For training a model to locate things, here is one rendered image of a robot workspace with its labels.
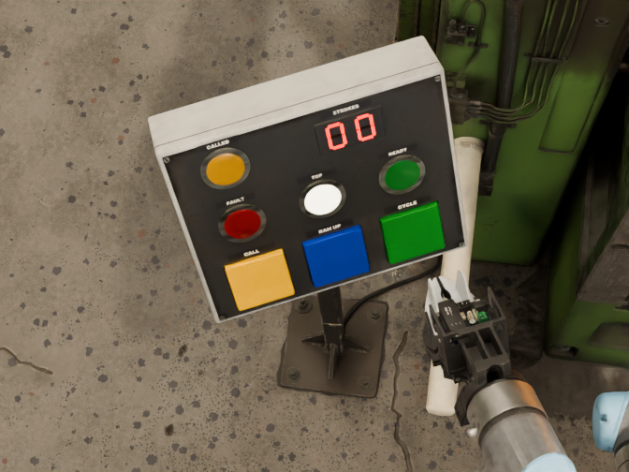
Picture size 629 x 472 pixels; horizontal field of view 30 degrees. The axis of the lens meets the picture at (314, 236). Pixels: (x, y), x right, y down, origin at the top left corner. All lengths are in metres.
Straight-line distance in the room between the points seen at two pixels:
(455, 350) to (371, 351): 1.20
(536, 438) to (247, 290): 0.46
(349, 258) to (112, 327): 1.15
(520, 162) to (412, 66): 0.67
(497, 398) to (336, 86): 0.40
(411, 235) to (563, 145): 0.53
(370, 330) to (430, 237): 1.00
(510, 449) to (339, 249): 0.40
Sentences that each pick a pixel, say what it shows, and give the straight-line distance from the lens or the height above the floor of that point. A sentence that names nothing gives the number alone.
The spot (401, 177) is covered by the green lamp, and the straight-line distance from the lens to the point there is 1.41.
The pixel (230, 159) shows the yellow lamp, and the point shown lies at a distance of 1.34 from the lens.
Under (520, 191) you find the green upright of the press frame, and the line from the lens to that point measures 2.12.
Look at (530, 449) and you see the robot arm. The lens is 1.16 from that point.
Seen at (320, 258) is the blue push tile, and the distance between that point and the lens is 1.45.
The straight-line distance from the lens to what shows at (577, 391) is 2.48.
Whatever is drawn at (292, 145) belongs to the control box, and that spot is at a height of 1.17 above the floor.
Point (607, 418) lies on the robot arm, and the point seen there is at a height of 0.93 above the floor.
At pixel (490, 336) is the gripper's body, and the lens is 1.26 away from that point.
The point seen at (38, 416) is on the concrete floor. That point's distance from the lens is 2.54.
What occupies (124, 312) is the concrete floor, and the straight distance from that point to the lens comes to 2.54.
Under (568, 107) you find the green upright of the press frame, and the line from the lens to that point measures 1.81.
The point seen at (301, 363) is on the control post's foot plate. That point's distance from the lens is 2.46.
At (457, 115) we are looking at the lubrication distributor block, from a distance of 1.78.
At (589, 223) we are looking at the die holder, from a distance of 2.05.
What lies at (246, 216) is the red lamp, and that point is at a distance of 1.39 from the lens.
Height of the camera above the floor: 2.40
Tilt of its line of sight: 71 degrees down
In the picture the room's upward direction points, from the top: 9 degrees counter-clockwise
